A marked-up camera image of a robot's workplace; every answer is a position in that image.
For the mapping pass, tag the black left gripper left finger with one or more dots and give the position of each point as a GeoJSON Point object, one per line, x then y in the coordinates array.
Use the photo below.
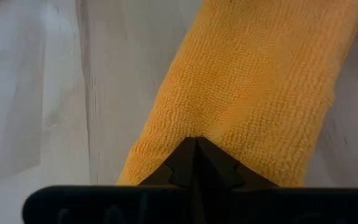
{"type": "Point", "coordinates": [179, 168]}

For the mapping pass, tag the orange microfiber towel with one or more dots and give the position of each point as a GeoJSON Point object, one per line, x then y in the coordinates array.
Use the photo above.
{"type": "Point", "coordinates": [244, 77]}

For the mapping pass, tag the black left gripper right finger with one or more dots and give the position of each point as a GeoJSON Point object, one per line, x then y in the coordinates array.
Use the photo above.
{"type": "Point", "coordinates": [219, 171]}

